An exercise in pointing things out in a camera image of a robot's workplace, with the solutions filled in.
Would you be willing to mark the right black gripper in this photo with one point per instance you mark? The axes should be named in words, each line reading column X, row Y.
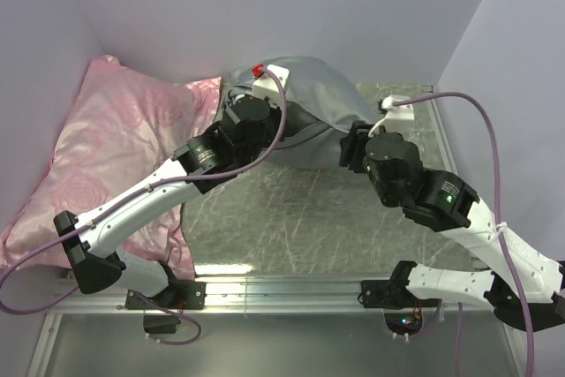
column 352, row 145

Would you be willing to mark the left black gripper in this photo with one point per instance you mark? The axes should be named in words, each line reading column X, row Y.
column 277, row 114

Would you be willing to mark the grey pillowcase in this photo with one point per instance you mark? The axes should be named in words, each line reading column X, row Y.
column 322, row 106

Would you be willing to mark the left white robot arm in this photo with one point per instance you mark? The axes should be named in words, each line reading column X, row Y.
column 246, row 134

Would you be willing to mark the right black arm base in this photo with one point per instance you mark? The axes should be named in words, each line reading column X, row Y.
column 403, row 314

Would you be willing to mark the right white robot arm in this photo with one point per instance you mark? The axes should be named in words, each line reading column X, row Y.
column 442, row 202

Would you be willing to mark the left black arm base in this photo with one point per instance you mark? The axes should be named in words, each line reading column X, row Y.
column 162, row 313

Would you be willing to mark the pink floral pillow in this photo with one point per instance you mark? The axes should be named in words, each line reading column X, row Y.
column 122, row 126

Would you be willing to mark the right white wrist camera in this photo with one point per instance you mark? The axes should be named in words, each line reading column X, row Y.
column 394, row 118

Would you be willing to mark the aluminium side rail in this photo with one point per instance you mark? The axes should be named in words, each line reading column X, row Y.
column 433, row 138

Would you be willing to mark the aluminium mounting rail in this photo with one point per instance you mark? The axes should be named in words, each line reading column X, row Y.
column 235, row 294

